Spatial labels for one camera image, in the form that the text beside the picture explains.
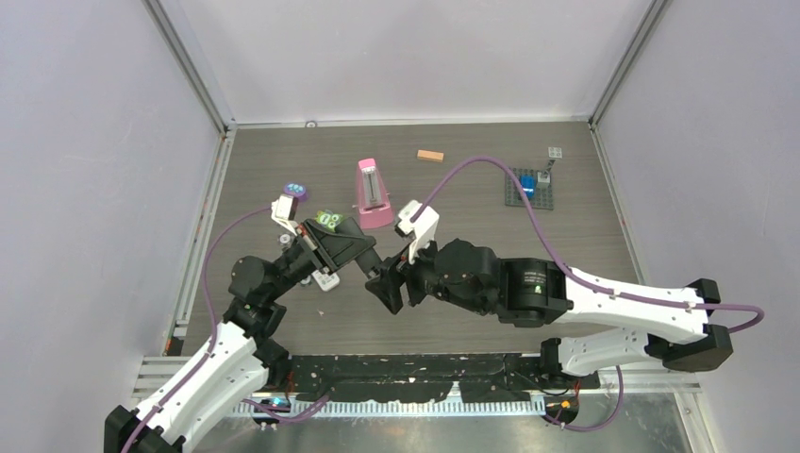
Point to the grey lego baseplate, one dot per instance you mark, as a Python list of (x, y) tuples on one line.
[(515, 197)]

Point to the grey lego tower piece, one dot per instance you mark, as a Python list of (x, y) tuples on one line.
[(544, 176)]

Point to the blue lego brick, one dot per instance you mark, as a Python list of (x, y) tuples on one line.
[(528, 184)]

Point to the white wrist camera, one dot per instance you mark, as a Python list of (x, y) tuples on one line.
[(283, 211), (418, 233)]

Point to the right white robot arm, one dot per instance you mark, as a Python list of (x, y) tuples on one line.
[(532, 293)]

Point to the green monster toy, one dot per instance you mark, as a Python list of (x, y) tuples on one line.
[(329, 219)]

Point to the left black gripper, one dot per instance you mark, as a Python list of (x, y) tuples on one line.
[(336, 249)]

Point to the wooden block far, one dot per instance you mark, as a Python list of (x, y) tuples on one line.
[(430, 156)]

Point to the black bar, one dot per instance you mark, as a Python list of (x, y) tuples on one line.
[(369, 263)]

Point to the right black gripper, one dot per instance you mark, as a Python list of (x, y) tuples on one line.
[(386, 285)]

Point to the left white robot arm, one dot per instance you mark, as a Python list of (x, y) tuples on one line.
[(240, 354)]

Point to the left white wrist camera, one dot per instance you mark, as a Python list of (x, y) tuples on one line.
[(283, 211)]

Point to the pink metronome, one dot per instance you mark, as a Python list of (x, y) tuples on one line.
[(373, 202)]

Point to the white remote control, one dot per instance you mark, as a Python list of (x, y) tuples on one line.
[(326, 282)]

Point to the purple round toy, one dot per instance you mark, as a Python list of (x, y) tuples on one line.
[(296, 190)]

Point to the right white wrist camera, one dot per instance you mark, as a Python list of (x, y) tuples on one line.
[(418, 233)]

